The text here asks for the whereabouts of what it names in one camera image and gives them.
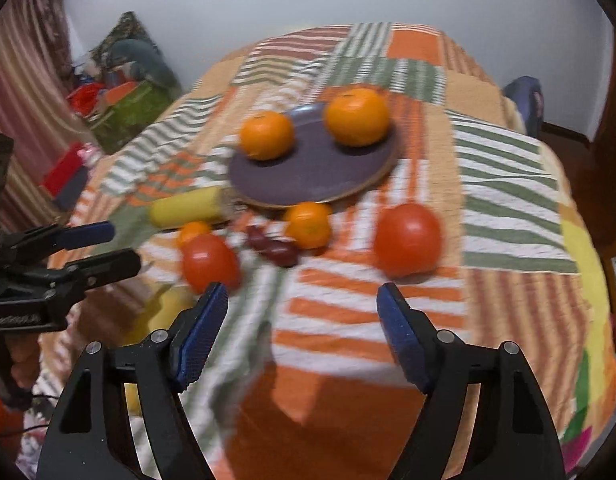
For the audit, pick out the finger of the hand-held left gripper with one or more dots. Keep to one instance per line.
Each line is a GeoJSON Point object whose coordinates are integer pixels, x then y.
{"type": "Point", "coordinates": [110, 265]}
{"type": "Point", "coordinates": [85, 234]}

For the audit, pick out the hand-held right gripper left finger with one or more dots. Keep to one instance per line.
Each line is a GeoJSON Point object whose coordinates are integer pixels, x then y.
{"type": "Point", "coordinates": [202, 336]}

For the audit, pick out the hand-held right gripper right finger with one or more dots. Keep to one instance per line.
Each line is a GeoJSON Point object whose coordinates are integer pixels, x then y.
{"type": "Point", "coordinates": [403, 340]}

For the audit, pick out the yellow fruit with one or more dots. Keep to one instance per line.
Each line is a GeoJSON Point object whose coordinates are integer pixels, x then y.
{"type": "Point", "coordinates": [165, 310]}

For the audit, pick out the oval red tomato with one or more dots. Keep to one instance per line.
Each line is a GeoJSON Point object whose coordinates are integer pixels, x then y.
{"type": "Point", "coordinates": [208, 262]}

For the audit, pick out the tiny orange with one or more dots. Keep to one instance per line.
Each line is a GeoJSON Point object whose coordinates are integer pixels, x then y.
{"type": "Point", "coordinates": [193, 232]}

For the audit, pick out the yellow banana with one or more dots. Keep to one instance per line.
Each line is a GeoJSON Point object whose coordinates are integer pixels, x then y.
{"type": "Point", "coordinates": [188, 206]}

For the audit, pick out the large round red tomato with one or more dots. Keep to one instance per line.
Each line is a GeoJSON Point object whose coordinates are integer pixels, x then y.
{"type": "Point", "coordinates": [407, 240]}

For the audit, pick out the dark red grapes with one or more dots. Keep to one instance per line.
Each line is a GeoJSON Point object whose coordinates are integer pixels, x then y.
{"type": "Point", "coordinates": [274, 251]}

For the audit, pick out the small orange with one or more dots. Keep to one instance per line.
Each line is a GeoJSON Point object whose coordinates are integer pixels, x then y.
{"type": "Point", "coordinates": [309, 225]}

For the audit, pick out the purple plate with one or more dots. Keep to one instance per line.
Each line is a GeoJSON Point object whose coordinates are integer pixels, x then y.
{"type": "Point", "coordinates": [313, 165]}

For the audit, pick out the medium orange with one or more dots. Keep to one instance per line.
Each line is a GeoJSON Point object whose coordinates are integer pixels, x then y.
{"type": "Point", "coordinates": [266, 135]}

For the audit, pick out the large orange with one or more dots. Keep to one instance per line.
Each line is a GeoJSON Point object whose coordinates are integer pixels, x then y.
{"type": "Point", "coordinates": [358, 116]}

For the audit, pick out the person's left forearm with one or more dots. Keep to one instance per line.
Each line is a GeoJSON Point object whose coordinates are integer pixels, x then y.
{"type": "Point", "coordinates": [18, 365]}

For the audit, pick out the red box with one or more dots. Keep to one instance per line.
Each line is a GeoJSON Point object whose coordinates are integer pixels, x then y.
{"type": "Point", "coordinates": [63, 177]}

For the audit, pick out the green box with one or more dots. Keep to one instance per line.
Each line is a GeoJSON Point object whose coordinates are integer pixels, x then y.
{"type": "Point", "coordinates": [130, 112]}

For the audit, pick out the striped patchwork blanket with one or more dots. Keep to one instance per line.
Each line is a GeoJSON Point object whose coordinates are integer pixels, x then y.
{"type": "Point", "coordinates": [487, 240]}

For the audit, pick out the red cloth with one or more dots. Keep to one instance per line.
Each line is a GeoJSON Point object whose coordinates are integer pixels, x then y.
{"type": "Point", "coordinates": [85, 98]}

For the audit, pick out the striped curtain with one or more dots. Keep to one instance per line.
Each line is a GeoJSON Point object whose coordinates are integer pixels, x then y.
{"type": "Point", "coordinates": [25, 85]}

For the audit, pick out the patterned cushion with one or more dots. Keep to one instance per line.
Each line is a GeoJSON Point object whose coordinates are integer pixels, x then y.
{"type": "Point", "coordinates": [133, 47]}

